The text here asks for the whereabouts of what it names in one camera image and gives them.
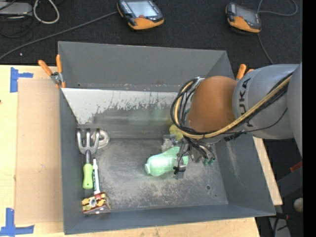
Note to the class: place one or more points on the yellow-green toy fruit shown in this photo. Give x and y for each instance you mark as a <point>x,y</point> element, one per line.
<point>174,130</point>

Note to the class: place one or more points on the grey metal bin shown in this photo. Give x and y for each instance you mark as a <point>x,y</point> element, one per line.
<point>138,186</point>

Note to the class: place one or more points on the green plastic bottle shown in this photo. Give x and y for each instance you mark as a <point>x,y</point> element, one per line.
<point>161,163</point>

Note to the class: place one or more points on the white marker pen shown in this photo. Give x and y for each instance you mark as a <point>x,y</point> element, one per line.
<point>96,176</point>

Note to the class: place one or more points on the red and yellow small box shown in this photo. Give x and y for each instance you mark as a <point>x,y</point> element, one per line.
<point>96,203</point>

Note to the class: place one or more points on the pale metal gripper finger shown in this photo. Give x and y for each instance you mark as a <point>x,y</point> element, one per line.
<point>181,171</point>
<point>169,144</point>

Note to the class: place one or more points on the brown cardboard board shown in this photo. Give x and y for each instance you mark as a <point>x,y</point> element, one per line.
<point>37,152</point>

